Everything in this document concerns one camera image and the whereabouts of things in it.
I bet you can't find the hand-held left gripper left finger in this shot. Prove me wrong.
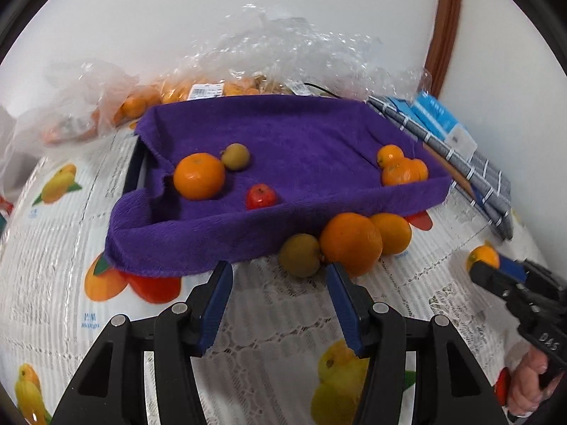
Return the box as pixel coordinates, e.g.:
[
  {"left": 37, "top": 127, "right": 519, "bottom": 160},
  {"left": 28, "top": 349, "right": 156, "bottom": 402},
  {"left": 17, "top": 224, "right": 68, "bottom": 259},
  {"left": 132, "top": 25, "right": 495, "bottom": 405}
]
[{"left": 51, "top": 260, "right": 234, "bottom": 425}]

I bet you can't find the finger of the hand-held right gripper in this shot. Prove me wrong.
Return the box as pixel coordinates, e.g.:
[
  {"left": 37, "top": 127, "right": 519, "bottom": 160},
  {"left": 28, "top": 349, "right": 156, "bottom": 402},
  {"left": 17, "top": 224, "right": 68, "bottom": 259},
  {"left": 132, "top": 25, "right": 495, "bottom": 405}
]
[
  {"left": 497, "top": 254, "right": 533, "bottom": 284},
  {"left": 470, "top": 262, "right": 522, "bottom": 302}
]

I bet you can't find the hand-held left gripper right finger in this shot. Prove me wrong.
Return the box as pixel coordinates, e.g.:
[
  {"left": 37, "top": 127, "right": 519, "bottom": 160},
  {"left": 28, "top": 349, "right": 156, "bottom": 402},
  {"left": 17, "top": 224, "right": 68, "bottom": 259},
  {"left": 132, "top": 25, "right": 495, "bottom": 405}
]
[{"left": 327, "top": 262, "right": 510, "bottom": 425}]

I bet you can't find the small green fruit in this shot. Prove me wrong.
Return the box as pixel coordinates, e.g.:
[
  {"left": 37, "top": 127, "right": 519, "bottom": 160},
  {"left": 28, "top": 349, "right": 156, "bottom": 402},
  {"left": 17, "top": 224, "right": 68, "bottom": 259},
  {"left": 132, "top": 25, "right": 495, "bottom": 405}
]
[
  {"left": 277, "top": 233, "right": 321, "bottom": 279},
  {"left": 220, "top": 143, "right": 251, "bottom": 171}
]

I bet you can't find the small red fruit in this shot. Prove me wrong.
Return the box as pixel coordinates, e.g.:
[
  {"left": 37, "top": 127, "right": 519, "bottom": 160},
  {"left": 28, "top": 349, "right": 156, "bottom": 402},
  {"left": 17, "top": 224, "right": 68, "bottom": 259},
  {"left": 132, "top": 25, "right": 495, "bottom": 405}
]
[{"left": 245, "top": 183, "right": 278, "bottom": 210}]

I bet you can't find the purple towel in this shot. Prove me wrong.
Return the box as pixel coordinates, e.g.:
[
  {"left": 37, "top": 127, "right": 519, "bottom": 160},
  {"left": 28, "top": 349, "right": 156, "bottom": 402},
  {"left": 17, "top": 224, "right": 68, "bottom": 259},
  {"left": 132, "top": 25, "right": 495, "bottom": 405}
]
[{"left": 105, "top": 95, "right": 453, "bottom": 277}]

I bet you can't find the person's right hand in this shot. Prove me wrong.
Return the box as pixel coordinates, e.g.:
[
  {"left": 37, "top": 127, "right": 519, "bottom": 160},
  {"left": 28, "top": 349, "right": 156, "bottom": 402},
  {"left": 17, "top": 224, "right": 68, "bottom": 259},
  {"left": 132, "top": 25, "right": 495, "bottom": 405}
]
[{"left": 506, "top": 347, "right": 550, "bottom": 416}]

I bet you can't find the fruit print tablecloth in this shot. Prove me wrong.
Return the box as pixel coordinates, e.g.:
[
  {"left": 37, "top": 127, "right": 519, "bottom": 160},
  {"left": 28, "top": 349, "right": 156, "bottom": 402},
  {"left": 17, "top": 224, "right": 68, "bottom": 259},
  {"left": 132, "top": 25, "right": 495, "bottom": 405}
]
[{"left": 0, "top": 110, "right": 567, "bottom": 425}]

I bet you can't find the grey checkered cloth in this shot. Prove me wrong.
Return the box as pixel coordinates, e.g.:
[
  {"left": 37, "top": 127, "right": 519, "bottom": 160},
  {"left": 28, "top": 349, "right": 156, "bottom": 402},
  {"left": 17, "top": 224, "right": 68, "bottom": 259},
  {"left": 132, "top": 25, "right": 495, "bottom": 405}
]
[{"left": 367, "top": 95, "right": 515, "bottom": 242}]

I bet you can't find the brown wooden stick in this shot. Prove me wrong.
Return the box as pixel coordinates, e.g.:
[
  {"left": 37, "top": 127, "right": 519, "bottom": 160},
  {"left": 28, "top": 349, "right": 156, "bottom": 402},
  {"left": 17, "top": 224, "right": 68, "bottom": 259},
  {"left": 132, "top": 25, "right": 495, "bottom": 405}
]
[{"left": 423, "top": 144, "right": 477, "bottom": 196}]

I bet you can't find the blue tissue pack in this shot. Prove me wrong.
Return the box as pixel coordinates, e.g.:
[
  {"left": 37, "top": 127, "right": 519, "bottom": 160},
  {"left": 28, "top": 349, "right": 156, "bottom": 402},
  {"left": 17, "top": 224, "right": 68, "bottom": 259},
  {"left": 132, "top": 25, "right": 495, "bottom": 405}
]
[{"left": 410, "top": 93, "right": 479, "bottom": 155}]

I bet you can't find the clear bag of mandarins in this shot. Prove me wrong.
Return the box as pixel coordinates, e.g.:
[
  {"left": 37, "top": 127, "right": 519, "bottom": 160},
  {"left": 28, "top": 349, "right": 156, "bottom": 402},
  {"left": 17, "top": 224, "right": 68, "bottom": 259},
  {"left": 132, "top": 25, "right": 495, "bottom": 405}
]
[{"left": 115, "top": 73, "right": 266, "bottom": 116}]

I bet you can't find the clear bag of brown fruit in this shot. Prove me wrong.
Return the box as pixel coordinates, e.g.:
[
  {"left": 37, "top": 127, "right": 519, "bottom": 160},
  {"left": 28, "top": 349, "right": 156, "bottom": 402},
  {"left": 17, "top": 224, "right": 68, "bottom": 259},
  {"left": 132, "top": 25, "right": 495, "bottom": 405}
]
[{"left": 252, "top": 73, "right": 302, "bottom": 96}]

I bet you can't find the crumpled clear plastic bag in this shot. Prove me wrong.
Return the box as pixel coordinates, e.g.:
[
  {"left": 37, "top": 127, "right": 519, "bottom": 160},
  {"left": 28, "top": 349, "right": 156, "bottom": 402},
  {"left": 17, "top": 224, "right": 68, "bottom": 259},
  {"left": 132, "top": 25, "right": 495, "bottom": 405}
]
[{"left": 13, "top": 59, "right": 142, "bottom": 151}]

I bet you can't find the crumpled clear plastic film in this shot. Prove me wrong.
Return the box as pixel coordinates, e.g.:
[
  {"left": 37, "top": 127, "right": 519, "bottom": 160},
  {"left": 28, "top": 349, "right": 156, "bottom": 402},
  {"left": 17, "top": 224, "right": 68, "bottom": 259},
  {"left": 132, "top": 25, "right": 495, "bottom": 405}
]
[{"left": 177, "top": 0, "right": 432, "bottom": 100}]

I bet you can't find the black cable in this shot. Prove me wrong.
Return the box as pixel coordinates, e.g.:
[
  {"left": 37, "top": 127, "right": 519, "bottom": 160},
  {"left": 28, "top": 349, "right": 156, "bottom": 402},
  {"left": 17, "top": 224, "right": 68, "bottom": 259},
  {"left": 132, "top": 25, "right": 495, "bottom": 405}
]
[{"left": 305, "top": 82, "right": 344, "bottom": 97}]

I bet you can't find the brown wooden door frame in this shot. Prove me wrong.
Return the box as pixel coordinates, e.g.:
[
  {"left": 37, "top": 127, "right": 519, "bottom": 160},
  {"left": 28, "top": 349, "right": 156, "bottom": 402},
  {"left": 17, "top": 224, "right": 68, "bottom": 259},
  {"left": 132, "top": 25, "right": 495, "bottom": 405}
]
[{"left": 425, "top": 0, "right": 464, "bottom": 98}]

